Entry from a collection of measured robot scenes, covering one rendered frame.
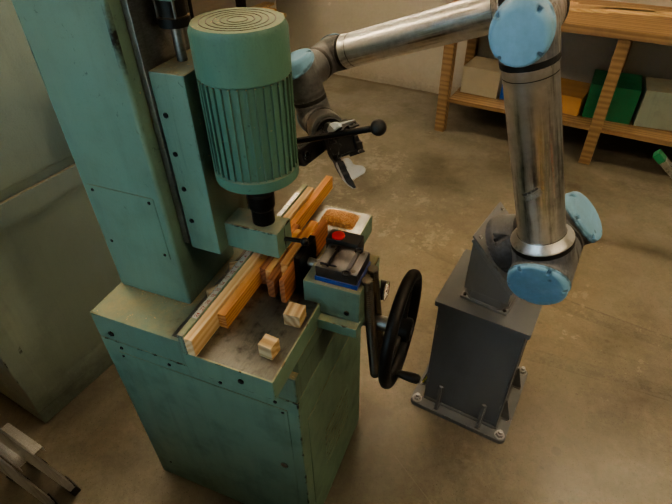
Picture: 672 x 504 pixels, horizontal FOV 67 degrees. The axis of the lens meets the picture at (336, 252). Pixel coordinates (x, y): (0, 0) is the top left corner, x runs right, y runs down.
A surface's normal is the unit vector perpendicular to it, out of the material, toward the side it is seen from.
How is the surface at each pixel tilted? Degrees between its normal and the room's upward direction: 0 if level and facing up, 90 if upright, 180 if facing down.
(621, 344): 0
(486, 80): 90
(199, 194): 90
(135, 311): 0
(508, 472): 0
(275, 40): 90
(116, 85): 90
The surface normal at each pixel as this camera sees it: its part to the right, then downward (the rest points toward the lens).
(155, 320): -0.02, -0.77
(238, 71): 0.07, 0.63
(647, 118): -0.39, 0.59
